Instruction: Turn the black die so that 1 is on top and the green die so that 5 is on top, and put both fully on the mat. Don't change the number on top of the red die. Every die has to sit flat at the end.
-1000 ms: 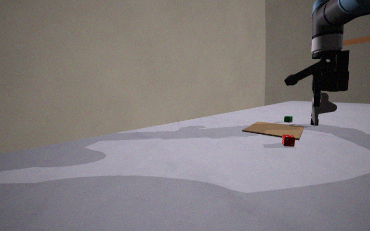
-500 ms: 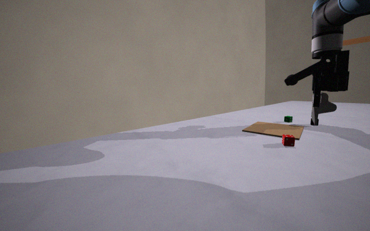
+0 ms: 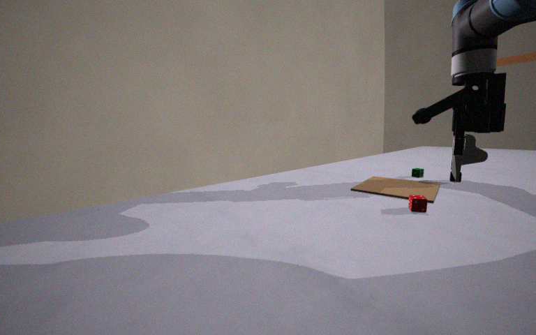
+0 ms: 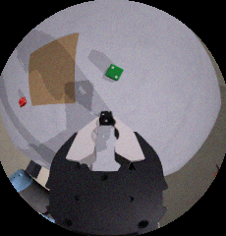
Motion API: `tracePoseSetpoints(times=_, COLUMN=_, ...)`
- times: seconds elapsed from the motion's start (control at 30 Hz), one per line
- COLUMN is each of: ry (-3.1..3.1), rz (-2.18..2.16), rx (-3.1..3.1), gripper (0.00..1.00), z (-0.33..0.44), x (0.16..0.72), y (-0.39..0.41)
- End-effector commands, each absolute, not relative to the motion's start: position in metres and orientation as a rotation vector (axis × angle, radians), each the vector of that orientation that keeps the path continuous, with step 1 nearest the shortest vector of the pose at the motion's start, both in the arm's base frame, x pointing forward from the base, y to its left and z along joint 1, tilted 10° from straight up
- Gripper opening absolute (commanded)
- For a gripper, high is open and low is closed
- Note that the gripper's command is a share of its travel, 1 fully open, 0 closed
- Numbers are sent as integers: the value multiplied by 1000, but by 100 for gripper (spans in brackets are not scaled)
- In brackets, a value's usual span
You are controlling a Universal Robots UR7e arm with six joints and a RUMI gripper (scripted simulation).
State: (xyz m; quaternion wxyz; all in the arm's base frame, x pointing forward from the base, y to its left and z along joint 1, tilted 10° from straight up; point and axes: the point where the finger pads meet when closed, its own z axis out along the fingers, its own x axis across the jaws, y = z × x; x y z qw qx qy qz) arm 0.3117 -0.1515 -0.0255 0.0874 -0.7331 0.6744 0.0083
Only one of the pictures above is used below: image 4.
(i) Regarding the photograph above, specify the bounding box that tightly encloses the red die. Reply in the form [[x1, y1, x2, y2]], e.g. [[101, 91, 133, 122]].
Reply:
[[19, 97, 27, 107]]

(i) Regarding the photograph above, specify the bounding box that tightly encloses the green die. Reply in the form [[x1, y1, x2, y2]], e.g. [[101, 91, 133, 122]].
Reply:
[[105, 64, 124, 81]]

